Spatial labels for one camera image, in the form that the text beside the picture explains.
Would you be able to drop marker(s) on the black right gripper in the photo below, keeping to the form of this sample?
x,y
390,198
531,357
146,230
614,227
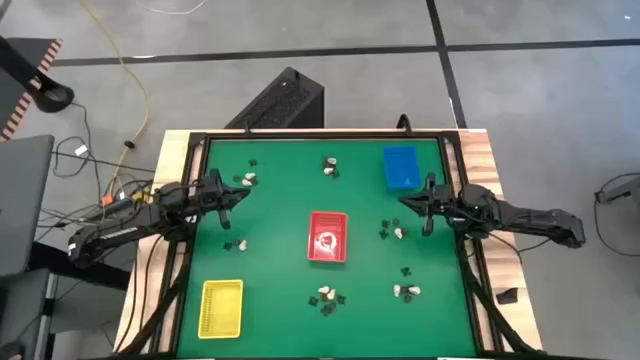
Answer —
x,y
440,202

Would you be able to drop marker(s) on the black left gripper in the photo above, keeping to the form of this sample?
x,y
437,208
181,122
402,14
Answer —
x,y
212,195

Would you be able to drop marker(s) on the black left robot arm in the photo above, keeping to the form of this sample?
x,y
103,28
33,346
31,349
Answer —
x,y
125,232

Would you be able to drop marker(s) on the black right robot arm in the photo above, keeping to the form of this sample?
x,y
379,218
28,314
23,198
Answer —
x,y
530,220

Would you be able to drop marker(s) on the blue plastic basket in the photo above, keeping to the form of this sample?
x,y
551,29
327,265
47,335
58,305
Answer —
x,y
401,167

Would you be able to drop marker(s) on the red plastic basket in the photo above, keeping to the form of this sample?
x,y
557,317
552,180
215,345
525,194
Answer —
x,y
320,220

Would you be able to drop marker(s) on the black computer tower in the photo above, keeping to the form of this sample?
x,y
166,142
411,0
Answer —
x,y
280,97

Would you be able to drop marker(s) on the yellow plastic basket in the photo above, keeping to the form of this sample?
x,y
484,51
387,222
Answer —
x,y
220,310

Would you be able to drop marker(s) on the green table mat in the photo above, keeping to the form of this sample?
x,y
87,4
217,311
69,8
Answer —
x,y
270,310

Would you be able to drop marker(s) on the orange plug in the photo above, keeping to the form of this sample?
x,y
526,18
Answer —
x,y
107,200

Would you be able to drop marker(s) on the black wedge block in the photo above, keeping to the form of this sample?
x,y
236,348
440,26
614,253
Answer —
x,y
507,296

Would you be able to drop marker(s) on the black beam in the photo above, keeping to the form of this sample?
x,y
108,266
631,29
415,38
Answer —
x,y
80,272

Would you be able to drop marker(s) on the grey floor device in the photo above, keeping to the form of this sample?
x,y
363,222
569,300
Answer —
x,y
620,190

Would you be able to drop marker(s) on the black stand base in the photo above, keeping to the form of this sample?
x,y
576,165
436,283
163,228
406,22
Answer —
x,y
52,97

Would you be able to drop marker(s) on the grey cabinet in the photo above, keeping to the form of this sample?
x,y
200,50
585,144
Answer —
x,y
22,200

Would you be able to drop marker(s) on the grey platform striped edge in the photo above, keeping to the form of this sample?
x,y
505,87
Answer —
x,y
50,52

